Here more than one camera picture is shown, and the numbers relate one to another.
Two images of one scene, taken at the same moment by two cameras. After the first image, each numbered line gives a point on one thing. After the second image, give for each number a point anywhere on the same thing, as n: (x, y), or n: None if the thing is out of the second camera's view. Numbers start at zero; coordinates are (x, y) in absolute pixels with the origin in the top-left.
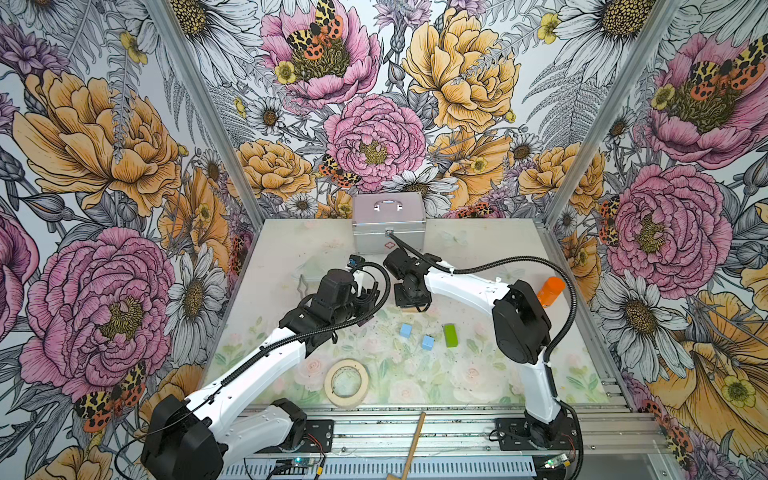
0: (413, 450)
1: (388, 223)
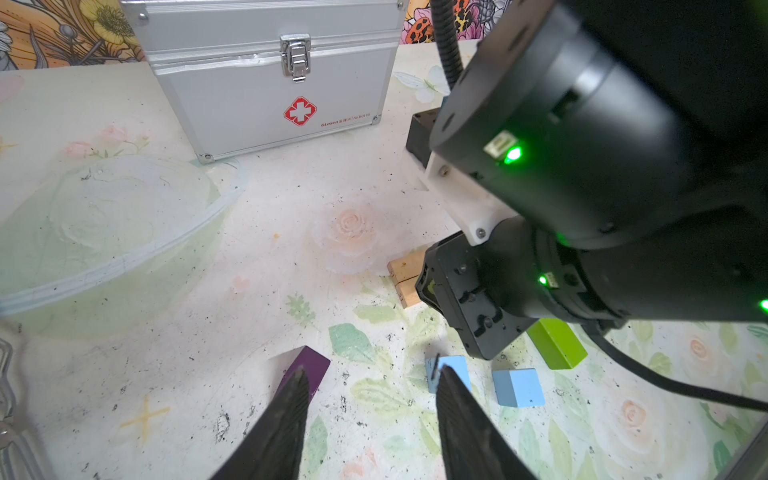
0: None
1: (241, 74)
